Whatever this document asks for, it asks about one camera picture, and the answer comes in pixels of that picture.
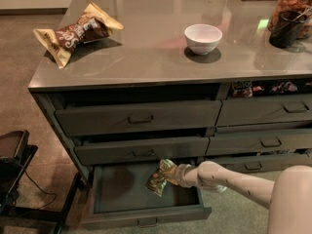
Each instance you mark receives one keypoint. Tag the grey drawer cabinet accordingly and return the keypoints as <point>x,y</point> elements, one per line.
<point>149,61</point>

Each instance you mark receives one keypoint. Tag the black cup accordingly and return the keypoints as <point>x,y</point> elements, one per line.
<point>286,29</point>

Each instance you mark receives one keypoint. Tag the green jalapeno chip bag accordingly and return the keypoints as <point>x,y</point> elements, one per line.
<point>158,180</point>

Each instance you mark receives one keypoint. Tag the white ceramic bowl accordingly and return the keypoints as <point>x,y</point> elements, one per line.
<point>201,39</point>

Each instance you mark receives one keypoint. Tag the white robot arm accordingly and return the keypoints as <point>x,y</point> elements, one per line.
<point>288,198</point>

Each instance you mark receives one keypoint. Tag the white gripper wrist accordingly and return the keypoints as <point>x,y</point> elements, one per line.
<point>183,175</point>

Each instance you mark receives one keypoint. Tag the middle left drawer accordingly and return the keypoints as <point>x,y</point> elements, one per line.
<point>141,150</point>

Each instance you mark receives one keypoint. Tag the top left drawer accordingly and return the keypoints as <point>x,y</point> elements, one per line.
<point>138,117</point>

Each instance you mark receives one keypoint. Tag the open bottom left drawer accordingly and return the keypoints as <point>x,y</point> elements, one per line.
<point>119,198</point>

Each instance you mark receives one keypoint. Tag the brown and yellow chip bag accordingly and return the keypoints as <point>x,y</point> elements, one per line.
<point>94,24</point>

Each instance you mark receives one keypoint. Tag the middle right drawer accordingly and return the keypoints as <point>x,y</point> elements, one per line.
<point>239,144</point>

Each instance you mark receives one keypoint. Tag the top right drawer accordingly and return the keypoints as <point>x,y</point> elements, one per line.
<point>265,110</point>

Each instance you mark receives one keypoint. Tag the glass jar of nuts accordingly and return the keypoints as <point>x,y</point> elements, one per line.
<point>301,6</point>

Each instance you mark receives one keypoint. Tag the snack packets in drawer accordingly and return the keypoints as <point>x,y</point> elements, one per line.
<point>249,89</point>

